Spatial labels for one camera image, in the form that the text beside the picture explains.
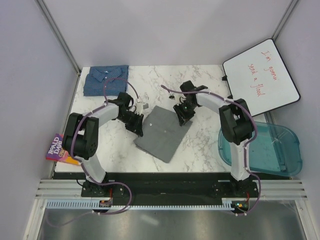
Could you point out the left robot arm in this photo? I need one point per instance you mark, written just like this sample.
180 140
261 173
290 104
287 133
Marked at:
81 135

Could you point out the right aluminium frame post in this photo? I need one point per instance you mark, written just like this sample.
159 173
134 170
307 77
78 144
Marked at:
285 17

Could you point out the aluminium frame post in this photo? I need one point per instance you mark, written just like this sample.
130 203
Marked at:
285 17
58 34

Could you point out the white slotted cable duct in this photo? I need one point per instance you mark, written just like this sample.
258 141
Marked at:
90 204

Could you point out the grey long sleeve shirt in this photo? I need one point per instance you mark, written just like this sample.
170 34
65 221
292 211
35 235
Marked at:
162 134

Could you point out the blue checked folded shirt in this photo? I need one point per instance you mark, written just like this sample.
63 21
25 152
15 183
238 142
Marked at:
116 77

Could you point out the left aluminium frame post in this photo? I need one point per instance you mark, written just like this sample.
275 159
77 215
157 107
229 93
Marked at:
58 34

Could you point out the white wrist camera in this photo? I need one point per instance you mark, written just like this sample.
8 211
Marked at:
172 96
141 106

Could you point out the Roald Dahl book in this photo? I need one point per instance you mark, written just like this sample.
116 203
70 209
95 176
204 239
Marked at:
57 153

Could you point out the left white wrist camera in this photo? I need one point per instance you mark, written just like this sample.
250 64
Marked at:
141 106

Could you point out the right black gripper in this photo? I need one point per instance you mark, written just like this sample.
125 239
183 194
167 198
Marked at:
183 118

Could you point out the teal plastic bin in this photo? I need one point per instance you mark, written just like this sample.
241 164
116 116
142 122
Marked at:
275 150

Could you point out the white whiteboard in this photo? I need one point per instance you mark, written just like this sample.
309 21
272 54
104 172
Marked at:
260 77

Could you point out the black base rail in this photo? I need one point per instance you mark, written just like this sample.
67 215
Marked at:
167 188

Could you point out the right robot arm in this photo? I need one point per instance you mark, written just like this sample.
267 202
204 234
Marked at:
236 121

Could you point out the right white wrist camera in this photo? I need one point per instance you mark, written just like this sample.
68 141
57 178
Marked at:
172 96

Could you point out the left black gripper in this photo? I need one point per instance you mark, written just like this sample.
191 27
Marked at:
137 127

